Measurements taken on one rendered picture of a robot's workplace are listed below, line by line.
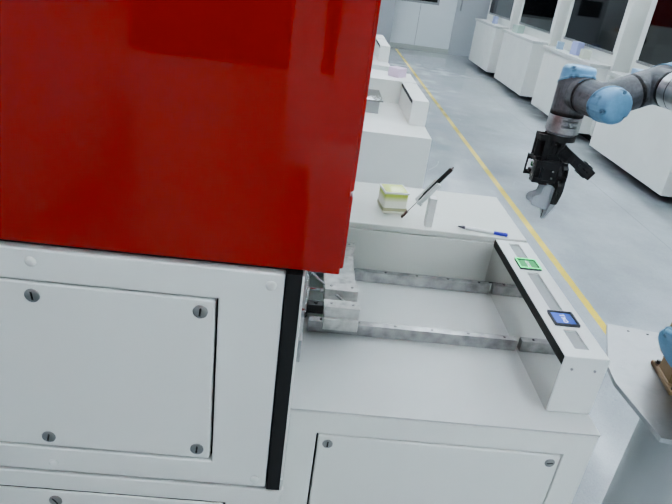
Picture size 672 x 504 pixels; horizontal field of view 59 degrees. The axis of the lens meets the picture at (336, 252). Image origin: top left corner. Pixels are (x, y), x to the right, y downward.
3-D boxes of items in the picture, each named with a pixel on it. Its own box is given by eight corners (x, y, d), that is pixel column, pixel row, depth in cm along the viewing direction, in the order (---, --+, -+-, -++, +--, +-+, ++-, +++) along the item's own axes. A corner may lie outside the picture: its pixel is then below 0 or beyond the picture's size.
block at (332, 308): (323, 316, 135) (324, 305, 133) (323, 309, 138) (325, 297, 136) (358, 320, 135) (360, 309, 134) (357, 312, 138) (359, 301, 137)
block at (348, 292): (323, 298, 142) (325, 288, 141) (323, 291, 145) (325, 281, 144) (357, 302, 142) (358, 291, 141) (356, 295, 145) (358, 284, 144)
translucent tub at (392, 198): (381, 213, 172) (385, 191, 169) (375, 204, 179) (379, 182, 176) (406, 215, 174) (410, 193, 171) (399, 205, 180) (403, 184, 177)
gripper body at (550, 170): (521, 174, 147) (534, 126, 142) (555, 178, 148) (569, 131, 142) (531, 185, 140) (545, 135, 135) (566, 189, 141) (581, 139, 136)
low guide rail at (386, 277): (310, 276, 164) (311, 266, 162) (310, 272, 166) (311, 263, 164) (487, 294, 167) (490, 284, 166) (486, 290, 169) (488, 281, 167)
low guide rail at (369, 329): (306, 331, 140) (308, 320, 138) (307, 326, 141) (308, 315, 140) (514, 351, 143) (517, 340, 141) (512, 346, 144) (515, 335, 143)
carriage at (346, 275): (321, 329, 135) (323, 318, 134) (323, 257, 168) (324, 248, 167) (356, 333, 136) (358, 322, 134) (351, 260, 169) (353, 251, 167)
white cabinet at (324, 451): (260, 661, 151) (288, 411, 115) (286, 405, 237) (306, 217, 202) (507, 676, 155) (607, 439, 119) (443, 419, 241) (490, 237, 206)
